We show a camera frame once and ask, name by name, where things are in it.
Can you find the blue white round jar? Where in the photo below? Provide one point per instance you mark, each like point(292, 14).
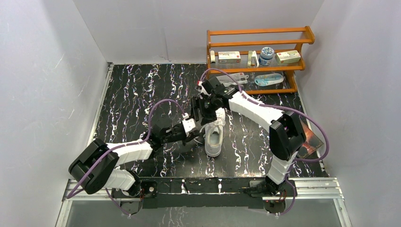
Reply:
point(266, 56)

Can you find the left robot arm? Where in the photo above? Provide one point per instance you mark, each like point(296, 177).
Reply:
point(96, 167)

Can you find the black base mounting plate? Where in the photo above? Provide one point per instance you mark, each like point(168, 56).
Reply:
point(248, 192)

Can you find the white box on right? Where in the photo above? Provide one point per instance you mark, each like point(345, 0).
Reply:
point(287, 57)

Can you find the aluminium rail frame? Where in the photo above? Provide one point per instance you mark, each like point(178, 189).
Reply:
point(306, 187)

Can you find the white sneaker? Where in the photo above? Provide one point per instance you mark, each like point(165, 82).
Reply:
point(213, 134)

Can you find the white box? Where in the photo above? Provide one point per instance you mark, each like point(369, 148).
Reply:
point(287, 57)
point(229, 57)

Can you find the blue oval package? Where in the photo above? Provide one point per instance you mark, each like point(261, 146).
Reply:
point(268, 79)

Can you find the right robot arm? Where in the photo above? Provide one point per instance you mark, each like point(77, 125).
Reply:
point(286, 134)

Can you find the orange wooden shelf rack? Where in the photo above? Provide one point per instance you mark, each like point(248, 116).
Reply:
point(280, 39)

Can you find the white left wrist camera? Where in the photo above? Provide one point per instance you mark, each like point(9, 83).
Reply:
point(189, 125)

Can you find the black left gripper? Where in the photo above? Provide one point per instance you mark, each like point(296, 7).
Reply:
point(194, 134)

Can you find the white flat packet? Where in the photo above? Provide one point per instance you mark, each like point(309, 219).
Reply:
point(233, 79)

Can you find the beige clip item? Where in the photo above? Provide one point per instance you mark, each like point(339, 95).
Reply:
point(252, 61)

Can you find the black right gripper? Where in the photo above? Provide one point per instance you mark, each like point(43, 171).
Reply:
point(197, 102)

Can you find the dark book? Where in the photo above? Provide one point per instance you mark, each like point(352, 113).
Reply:
point(311, 145)

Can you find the white box on left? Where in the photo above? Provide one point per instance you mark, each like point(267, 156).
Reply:
point(229, 57)

